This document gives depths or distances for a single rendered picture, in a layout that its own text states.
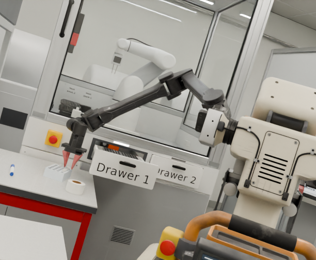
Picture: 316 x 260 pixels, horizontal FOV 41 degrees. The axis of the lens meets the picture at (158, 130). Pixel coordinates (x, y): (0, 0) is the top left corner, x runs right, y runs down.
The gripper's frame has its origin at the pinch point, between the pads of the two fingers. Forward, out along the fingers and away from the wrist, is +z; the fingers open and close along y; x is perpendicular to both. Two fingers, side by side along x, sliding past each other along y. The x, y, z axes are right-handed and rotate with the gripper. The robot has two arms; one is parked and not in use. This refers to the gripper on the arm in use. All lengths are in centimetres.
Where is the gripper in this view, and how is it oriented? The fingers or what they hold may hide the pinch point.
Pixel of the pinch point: (68, 166)
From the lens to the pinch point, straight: 190.5
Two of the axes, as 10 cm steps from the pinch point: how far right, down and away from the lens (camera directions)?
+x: -0.7, 0.4, -10.0
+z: -3.0, 9.5, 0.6
